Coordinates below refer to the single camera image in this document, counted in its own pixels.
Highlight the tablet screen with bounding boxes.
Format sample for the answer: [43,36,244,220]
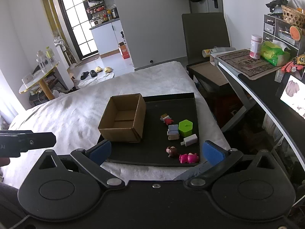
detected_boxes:
[276,73,305,120]

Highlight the white kitchen cabinet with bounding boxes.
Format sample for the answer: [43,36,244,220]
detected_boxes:
[89,19,124,56]

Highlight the brown-haired toy figurine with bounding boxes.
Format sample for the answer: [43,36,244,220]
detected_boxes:
[166,146,179,158]

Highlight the white jar pink lid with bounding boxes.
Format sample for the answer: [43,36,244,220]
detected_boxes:
[249,34,263,60]

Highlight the printed desk mat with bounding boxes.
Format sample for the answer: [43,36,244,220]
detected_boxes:
[219,49,284,80]

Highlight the watermelon print round fan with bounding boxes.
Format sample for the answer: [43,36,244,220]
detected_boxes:
[289,26,302,41]

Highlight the green hexagonal block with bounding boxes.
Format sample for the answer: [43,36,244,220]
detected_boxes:
[178,119,193,138]

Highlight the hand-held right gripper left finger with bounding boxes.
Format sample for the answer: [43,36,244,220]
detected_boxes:
[38,139,125,188]

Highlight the pink toy figurine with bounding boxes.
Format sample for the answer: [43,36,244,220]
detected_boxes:
[179,152,200,165]

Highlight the orange cardboard box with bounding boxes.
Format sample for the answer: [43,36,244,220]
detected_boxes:
[118,42,131,60]

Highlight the black tray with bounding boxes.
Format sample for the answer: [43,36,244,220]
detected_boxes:
[100,92,201,167]

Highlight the blue and beige toy block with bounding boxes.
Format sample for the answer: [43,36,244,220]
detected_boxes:
[167,124,180,141]

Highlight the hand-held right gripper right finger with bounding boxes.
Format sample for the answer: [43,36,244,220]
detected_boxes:
[185,140,277,188]

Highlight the dark dragon figurine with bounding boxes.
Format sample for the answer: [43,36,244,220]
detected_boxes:
[265,0,289,14]

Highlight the clear plastic bottle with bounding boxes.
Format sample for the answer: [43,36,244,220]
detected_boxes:
[36,50,49,73]

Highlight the grey drawer organiser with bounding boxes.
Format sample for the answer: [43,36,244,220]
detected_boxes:
[263,14,305,56]

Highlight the round gold-edged table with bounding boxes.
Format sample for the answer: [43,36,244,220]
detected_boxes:
[18,60,60,101]

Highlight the red toy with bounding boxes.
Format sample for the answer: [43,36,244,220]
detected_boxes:
[281,60,303,73]

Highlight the yellow white tube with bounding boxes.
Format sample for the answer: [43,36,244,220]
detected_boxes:
[202,46,237,58]

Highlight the dark green chair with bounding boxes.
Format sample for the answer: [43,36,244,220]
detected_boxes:
[181,12,231,65]

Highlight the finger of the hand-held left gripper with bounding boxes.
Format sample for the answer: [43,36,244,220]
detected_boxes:
[20,132,57,152]

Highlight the white floor cloth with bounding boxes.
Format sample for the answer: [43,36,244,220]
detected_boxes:
[78,72,115,89]

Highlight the brown cardboard box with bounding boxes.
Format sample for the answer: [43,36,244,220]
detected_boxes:
[98,93,146,143]

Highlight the wicker basket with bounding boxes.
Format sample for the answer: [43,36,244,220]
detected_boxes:
[281,4,305,28]

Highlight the small red toy figurine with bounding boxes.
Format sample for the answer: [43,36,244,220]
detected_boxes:
[161,114,174,125]

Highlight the white charger plug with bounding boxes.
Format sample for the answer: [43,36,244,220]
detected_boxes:
[180,134,198,147]

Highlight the black framed glass door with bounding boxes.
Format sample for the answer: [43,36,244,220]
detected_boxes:
[58,0,100,62]

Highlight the black desk white edge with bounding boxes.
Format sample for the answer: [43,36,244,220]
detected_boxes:
[210,50,305,197]

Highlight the yellow label bottle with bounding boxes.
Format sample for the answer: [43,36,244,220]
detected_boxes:
[45,46,54,63]

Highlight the green tissue packet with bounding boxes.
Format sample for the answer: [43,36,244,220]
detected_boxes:
[260,40,291,67]

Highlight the brown cardboard board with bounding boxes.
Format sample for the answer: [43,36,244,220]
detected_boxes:
[190,61,230,91]

